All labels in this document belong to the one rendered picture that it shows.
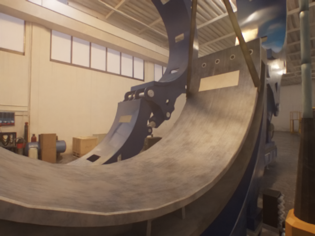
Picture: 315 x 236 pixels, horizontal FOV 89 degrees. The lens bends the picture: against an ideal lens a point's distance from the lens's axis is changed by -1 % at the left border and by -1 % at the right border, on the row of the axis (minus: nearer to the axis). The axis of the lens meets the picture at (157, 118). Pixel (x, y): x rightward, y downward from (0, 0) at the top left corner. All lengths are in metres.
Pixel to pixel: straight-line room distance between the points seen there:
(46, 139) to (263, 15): 7.74
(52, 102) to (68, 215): 9.17
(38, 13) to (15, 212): 9.67
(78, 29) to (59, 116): 4.56
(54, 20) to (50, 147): 5.82
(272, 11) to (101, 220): 3.69
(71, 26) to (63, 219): 9.87
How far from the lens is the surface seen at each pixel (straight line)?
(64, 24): 10.06
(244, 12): 3.96
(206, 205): 0.98
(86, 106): 9.99
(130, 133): 2.74
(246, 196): 1.37
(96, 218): 0.49
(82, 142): 8.21
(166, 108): 3.34
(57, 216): 0.45
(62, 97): 9.68
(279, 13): 3.70
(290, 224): 0.45
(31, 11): 9.88
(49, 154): 7.98
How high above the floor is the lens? 1.69
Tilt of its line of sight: 1 degrees up
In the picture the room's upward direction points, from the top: straight up
